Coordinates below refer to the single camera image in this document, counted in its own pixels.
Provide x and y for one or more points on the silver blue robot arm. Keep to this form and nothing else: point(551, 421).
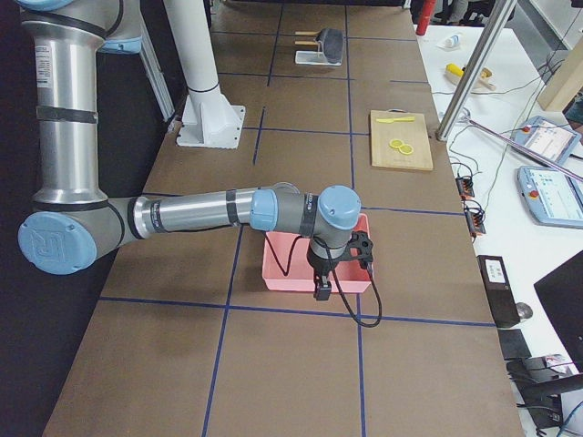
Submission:
point(75, 222)

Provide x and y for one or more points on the teach pendant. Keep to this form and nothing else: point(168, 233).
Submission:
point(552, 198)
point(542, 136)

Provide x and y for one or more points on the orange connector block far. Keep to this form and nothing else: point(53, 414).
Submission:
point(465, 186)

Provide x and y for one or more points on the aluminium frame post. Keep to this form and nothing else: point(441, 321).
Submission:
point(485, 43)

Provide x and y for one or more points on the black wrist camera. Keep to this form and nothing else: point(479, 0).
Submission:
point(359, 248)

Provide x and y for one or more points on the grey cloth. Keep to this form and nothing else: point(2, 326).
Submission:
point(330, 44)

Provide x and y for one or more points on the black monitor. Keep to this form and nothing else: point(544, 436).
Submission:
point(560, 294)

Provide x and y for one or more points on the teach pendant near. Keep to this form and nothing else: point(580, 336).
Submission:
point(552, 198)

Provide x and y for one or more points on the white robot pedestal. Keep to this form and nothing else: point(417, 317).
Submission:
point(209, 119)

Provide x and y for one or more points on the small white bottle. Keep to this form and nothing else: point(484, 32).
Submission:
point(453, 42)

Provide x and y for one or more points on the black box with label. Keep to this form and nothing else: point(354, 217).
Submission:
point(498, 291)

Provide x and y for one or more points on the lemon slice far from knife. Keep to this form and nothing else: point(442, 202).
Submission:
point(406, 149)

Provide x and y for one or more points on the lemon slice near knife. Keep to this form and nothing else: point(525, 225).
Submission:
point(396, 143)

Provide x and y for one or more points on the teach pendant far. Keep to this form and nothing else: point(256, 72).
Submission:
point(542, 136)

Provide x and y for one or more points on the orange connector block near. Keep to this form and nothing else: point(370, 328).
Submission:
point(475, 218)

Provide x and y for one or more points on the orange connector block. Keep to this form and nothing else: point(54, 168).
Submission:
point(475, 218)
point(465, 186)

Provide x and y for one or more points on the white wooden towel rack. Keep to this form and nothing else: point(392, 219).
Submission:
point(311, 56)

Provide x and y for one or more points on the wooden cutting board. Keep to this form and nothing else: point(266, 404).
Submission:
point(414, 134)

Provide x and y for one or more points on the red bottle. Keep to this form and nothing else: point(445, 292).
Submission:
point(425, 17)

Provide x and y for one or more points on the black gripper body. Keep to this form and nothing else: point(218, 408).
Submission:
point(320, 263)

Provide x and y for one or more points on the pink plastic bin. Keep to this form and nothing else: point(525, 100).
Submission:
point(285, 266)

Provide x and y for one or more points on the yellow plastic knife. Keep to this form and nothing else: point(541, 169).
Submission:
point(391, 120)

